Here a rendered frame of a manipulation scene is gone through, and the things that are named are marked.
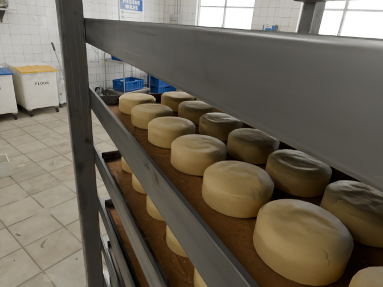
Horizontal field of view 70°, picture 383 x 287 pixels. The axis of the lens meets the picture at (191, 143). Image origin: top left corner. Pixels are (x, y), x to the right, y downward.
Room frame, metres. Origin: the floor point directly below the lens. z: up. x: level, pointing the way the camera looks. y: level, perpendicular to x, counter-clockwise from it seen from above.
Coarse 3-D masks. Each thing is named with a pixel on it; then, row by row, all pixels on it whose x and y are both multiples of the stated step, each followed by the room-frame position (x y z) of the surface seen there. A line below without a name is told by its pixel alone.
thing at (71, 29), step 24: (72, 0) 0.37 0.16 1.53; (72, 24) 0.37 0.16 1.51; (72, 48) 0.37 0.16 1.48; (72, 72) 0.37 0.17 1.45; (72, 96) 0.37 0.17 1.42; (72, 120) 0.36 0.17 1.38; (72, 144) 0.36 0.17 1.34; (96, 192) 0.38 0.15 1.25; (96, 216) 0.37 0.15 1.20; (96, 240) 0.37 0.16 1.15; (96, 264) 0.37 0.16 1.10
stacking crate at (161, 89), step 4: (148, 84) 6.40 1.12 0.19; (152, 88) 6.33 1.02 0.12; (156, 88) 6.24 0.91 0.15; (160, 88) 6.25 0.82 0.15; (164, 88) 6.35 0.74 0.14; (168, 88) 6.44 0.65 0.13; (172, 88) 6.56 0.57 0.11; (152, 92) 6.32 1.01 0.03; (156, 92) 6.24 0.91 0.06; (160, 92) 6.26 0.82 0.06; (164, 92) 6.35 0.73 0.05
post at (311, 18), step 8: (304, 8) 0.61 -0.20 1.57; (312, 8) 0.59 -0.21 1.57; (320, 8) 0.60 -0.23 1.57; (304, 16) 0.61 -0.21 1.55; (312, 16) 0.59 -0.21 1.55; (320, 16) 0.60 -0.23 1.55; (304, 24) 0.60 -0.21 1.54; (312, 24) 0.59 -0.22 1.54; (320, 24) 0.60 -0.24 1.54; (304, 32) 0.60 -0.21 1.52; (312, 32) 0.59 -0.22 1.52
